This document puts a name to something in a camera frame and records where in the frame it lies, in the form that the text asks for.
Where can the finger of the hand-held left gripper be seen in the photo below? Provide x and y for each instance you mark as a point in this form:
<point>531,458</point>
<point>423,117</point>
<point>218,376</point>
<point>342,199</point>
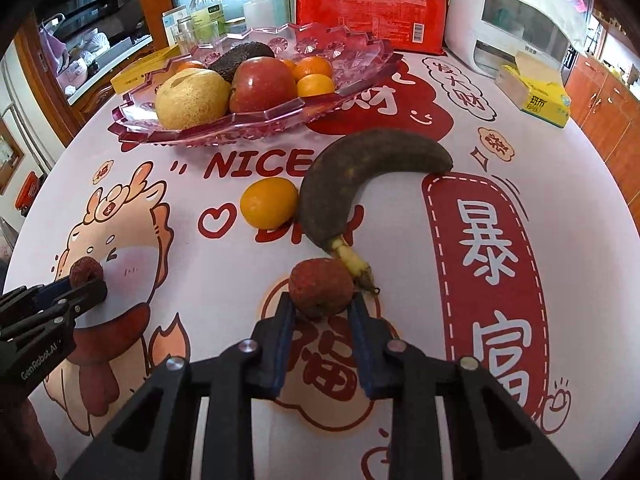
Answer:
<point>90,295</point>
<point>52,287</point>

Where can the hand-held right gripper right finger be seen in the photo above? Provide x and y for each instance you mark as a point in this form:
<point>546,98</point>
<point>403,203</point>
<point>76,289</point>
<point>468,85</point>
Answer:
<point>360,345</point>

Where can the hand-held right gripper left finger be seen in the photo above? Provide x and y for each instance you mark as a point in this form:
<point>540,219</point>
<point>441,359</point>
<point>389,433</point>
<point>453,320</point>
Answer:
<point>287,340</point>

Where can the red lychee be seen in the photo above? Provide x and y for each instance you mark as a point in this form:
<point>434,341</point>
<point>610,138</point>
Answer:
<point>321,287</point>
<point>86,270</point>

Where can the yellow pear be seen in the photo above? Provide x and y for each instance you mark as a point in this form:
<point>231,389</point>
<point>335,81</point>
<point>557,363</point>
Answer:
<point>192,100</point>

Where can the orange tangerine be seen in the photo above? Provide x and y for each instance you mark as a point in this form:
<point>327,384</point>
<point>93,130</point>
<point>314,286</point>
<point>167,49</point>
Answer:
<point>315,86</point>
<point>268,202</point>
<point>314,66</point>
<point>190,65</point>
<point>288,64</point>

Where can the red apple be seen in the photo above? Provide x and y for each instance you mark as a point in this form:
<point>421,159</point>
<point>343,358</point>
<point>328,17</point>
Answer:
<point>262,85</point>

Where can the dark green avocado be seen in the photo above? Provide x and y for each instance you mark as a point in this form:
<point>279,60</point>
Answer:
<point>240,57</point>

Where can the pink glass fruit dish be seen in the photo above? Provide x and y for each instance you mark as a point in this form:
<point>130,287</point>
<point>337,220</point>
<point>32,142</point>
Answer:
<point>350,55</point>

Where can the person's left hand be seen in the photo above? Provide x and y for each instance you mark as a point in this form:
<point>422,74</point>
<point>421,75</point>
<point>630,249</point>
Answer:
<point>25,440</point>

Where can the dark overripe banana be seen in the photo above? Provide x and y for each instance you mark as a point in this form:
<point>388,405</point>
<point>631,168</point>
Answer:
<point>350,185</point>

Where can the brown wooden cabinet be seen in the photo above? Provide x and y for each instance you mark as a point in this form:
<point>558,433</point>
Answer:
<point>65,110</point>

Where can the flat yellow box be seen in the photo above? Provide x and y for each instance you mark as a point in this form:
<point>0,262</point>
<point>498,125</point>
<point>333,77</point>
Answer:
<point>145,67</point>

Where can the pink plastic bag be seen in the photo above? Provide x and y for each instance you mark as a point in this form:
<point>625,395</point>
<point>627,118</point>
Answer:
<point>57,52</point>

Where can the small glass jar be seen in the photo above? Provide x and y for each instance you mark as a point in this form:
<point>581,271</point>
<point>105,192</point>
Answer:
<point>185,35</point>

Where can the blue and white carton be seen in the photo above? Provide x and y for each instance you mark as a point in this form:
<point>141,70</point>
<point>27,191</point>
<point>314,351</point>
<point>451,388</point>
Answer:
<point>174,22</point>

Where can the yellow tissue box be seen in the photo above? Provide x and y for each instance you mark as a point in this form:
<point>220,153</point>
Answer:
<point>537,95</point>

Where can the clear plastic bottle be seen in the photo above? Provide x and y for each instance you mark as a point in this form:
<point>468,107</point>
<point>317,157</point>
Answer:
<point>205,10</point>

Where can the white squeeze bottle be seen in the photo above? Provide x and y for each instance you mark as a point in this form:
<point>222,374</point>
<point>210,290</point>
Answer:
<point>257,10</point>

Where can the red paper cup package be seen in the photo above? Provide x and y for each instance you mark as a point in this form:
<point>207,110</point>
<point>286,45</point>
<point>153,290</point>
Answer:
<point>370,10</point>

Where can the orange wooden cupboards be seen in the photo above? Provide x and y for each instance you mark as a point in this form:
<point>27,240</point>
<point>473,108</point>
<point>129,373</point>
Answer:
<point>605,110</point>

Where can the white countertop appliance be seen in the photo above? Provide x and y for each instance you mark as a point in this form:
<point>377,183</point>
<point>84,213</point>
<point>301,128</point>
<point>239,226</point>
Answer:
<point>480,20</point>

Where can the wooden wall frame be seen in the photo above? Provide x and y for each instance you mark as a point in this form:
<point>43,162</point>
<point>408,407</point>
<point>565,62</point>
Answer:
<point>10,155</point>

